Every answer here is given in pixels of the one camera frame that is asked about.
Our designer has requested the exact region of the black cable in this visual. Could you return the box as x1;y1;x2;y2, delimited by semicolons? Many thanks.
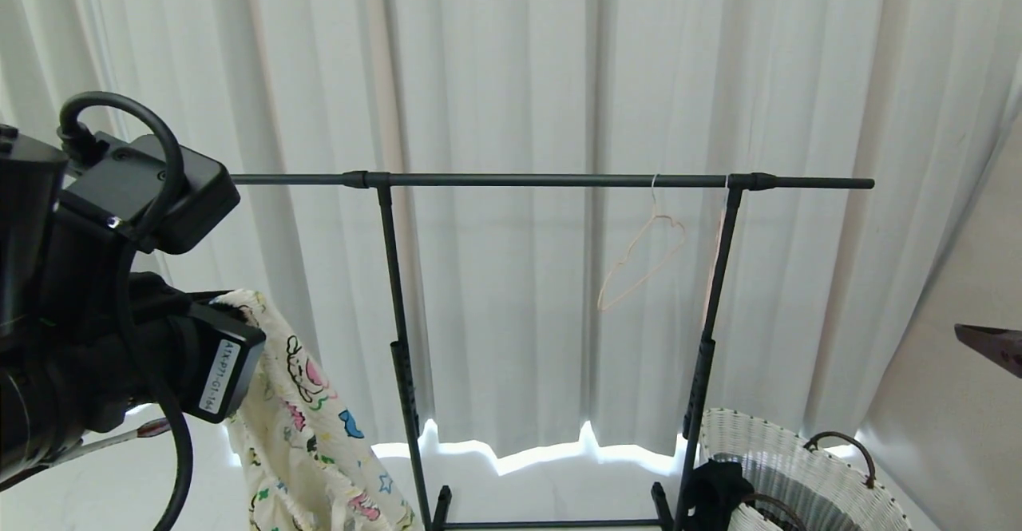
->
57;90;195;531

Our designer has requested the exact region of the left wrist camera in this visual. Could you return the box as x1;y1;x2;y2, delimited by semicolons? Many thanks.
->
48;133;242;300

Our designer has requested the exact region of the black clothes rack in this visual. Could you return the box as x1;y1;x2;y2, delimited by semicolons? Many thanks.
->
228;170;875;531

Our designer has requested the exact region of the white laundry basket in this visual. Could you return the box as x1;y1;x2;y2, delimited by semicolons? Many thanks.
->
699;407;913;531

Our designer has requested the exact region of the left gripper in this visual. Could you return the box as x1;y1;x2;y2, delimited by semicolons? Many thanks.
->
128;274;267;425

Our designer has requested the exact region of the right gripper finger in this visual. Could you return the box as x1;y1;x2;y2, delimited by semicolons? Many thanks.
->
954;323;1022;378

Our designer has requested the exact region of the cream printed garment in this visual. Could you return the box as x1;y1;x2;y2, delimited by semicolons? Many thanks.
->
209;290;420;531

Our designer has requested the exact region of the white curtain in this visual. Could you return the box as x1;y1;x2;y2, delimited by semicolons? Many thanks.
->
0;0;1022;468

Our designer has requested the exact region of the black garment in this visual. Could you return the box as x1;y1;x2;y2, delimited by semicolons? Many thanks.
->
683;459;755;531

